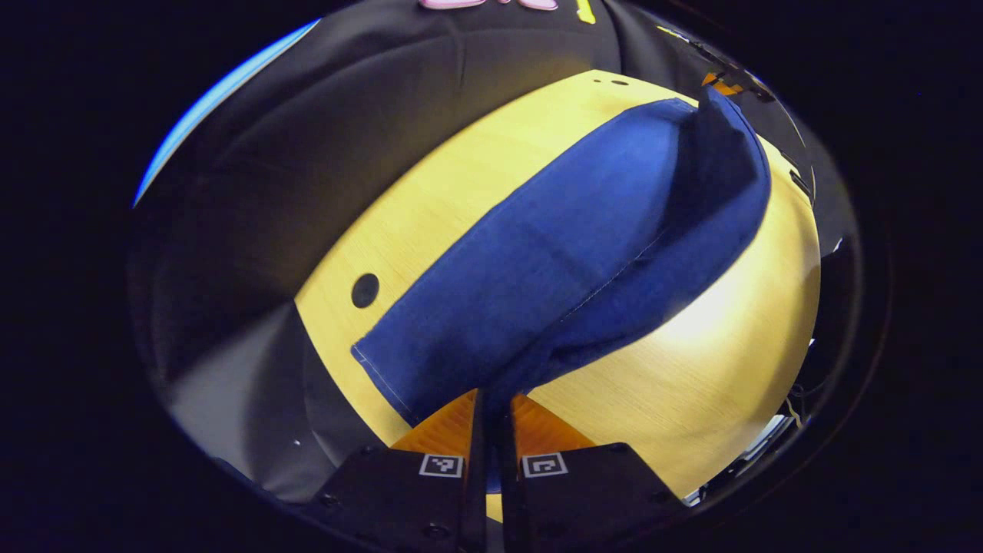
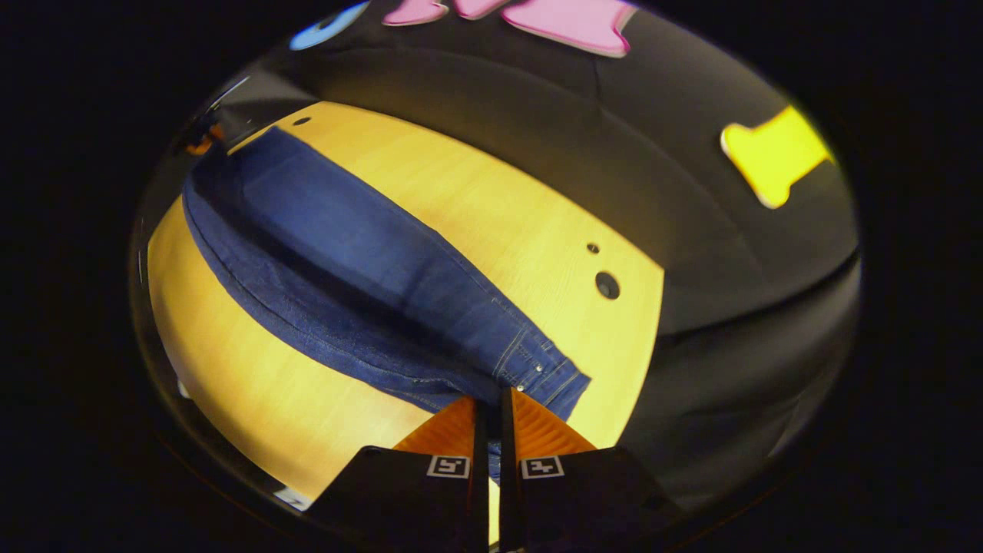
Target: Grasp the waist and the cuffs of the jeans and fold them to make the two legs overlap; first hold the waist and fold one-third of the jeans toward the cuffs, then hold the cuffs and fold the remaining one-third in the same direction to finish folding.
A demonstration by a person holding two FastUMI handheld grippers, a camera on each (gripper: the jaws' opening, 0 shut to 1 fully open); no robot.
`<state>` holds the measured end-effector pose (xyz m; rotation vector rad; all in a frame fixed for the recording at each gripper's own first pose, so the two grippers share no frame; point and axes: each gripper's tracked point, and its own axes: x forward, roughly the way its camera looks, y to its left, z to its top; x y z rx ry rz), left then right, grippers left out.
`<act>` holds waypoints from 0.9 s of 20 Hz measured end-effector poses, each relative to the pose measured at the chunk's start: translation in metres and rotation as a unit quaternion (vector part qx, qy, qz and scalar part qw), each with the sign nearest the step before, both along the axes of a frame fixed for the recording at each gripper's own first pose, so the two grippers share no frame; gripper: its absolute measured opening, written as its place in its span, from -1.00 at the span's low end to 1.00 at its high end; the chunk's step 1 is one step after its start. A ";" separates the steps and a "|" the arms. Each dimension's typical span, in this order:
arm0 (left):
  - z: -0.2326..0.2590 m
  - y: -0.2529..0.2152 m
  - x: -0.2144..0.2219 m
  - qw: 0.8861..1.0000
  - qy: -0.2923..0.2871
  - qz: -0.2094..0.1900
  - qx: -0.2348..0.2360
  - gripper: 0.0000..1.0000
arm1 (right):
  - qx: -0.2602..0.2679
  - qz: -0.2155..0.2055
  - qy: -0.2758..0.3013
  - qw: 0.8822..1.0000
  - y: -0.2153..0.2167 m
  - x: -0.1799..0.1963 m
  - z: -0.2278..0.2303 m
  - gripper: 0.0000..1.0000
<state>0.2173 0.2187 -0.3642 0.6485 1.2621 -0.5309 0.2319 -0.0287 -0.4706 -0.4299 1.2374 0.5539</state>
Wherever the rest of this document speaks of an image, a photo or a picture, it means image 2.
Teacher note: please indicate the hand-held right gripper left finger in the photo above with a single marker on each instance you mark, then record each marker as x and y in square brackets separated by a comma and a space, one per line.
[407, 499]

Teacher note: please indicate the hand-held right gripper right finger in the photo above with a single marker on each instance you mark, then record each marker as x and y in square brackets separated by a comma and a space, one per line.
[584, 499]

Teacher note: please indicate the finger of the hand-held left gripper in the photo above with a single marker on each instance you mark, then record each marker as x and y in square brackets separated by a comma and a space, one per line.
[203, 143]

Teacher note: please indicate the blue denim jeans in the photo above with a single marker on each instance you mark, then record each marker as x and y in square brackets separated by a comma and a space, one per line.
[345, 261]

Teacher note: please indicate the black backdrop cloth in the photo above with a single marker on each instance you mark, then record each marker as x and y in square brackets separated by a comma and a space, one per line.
[691, 230]

